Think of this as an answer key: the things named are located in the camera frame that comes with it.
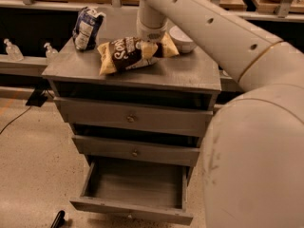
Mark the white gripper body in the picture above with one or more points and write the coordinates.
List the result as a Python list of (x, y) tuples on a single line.
[(151, 32)]

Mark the brown chip bag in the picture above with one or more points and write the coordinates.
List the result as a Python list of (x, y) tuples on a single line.
[(132, 52)]

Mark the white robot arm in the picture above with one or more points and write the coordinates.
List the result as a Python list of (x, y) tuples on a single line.
[(253, 150)]

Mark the blue chip bag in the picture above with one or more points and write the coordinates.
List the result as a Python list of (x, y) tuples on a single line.
[(86, 28)]

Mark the grey drawer cabinet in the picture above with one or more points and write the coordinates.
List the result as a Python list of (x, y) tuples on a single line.
[(189, 81)]

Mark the grey top drawer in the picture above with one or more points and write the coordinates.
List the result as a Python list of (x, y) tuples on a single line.
[(168, 120)]

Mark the grey open bottom drawer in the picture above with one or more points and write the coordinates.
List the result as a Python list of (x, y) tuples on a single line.
[(135, 190)]

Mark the white bowl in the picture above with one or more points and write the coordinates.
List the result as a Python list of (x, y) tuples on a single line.
[(183, 43)]

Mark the clear pump bottle near cabinet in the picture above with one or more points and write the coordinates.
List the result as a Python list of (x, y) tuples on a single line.
[(50, 52)]

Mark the black floor box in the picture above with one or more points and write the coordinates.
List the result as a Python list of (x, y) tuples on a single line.
[(37, 98)]

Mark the clear pump bottle far left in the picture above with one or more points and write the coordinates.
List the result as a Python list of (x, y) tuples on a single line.
[(13, 51)]

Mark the black object bottom edge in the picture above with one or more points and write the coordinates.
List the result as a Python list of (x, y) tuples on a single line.
[(59, 220)]

